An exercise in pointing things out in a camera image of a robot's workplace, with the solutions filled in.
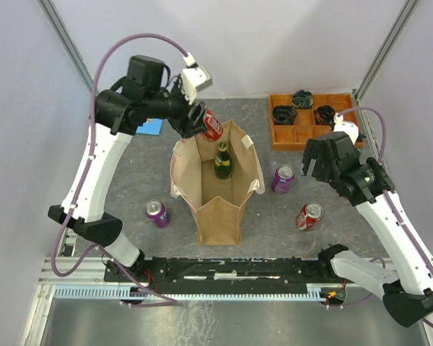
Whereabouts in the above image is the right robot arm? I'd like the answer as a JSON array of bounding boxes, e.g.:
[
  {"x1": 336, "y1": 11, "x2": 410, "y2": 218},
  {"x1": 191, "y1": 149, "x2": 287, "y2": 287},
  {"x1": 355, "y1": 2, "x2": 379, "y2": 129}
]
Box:
[{"x1": 302, "y1": 131, "x2": 433, "y2": 327}]

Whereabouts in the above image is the left aluminium frame post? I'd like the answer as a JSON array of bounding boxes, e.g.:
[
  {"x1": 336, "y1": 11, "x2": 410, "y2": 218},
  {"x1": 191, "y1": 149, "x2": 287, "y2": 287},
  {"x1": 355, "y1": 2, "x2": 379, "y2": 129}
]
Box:
[{"x1": 37, "y1": 0, "x2": 94, "y2": 92}]

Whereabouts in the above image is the light blue cable duct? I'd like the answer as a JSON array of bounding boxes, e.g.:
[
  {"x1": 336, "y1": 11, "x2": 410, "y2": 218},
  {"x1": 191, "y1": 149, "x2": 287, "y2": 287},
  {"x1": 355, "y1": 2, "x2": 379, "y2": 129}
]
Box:
[{"x1": 53, "y1": 285, "x2": 325, "y2": 302}]

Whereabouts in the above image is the orange wooden divided tray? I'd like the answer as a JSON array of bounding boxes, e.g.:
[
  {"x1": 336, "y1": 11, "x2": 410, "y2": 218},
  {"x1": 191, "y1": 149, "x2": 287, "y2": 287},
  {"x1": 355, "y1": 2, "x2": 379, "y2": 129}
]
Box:
[{"x1": 268, "y1": 94, "x2": 354, "y2": 151}]

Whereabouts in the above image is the right aluminium frame post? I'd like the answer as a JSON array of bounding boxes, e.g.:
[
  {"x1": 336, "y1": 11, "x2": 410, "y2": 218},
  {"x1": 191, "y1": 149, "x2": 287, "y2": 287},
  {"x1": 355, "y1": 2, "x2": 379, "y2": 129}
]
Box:
[{"x1": 353, "y1": 0, "x2": 419, "y2": 103}]

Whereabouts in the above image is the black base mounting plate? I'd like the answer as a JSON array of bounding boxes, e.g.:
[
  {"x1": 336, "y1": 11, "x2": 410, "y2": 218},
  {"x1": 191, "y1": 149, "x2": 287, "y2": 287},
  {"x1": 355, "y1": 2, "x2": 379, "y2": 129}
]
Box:
[{"x1": 103, "y1": 256, "x2": 362, "y2": 295}]

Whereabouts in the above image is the purple soda can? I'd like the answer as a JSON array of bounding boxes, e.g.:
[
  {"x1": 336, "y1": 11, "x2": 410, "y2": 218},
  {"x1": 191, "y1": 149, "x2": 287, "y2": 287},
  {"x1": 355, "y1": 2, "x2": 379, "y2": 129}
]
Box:
[
  {"x1": 271, "y1": 164, "x2": 294, "y2": 194},
  {"x1": 145, "y1": 200, "x2": 170, "y2": 228}
]

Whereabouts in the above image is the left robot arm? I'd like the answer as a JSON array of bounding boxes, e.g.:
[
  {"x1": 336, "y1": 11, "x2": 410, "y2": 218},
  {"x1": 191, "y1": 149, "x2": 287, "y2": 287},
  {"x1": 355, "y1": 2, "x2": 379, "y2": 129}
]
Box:
[{"x1": 48, "y1": 54, "x2": 212, "y2": 281}]

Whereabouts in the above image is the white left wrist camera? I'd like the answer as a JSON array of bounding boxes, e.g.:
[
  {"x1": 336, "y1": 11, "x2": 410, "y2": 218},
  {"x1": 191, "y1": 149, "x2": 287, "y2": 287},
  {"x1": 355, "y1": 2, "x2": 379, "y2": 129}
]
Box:
[{"x1": 180, "y1": 52, "x2": 213, "y2": 105}]

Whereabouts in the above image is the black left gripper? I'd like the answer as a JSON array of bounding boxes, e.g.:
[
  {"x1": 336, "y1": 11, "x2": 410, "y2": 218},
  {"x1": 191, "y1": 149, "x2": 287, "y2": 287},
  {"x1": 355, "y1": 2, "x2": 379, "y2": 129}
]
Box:
[{"x1": 144, "y1": 76, "x2": 207, "y2": 138}]

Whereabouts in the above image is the blue patterned cloth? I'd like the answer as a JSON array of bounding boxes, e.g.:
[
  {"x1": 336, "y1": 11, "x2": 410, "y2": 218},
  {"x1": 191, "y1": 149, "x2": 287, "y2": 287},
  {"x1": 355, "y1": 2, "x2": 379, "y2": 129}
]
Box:
[{"x1": 136, "y1": 118, "x2": 164, "y2": 136}]

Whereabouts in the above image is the red cola can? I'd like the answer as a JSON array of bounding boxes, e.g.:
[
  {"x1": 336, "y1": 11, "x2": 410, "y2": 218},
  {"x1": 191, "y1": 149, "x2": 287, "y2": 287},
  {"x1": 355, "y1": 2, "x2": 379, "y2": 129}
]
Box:
[
  {"x1": 203, "y1": 110, "x2": 223, "y2": 141},
  {"x1": 296, "y1": 203, "x2": 323, "y2": 231}
]

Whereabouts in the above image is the aluminium frame post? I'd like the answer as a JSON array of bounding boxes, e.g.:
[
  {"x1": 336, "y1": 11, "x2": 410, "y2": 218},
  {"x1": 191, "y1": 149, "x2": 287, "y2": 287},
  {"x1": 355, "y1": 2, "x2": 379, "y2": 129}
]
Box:
[
  {"x1": 37, "y1": 0, "x2": 94, "y2": 92},
  {"x1": 353, "y1": 0, "x2": 419, "y2": 103}
]

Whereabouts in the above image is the green glass bottle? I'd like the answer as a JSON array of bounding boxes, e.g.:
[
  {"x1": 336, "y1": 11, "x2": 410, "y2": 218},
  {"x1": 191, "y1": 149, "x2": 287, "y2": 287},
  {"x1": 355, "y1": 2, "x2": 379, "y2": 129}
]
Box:
[{"x1": 214, "y1": 142, "x2": 233, "y2": 179}]

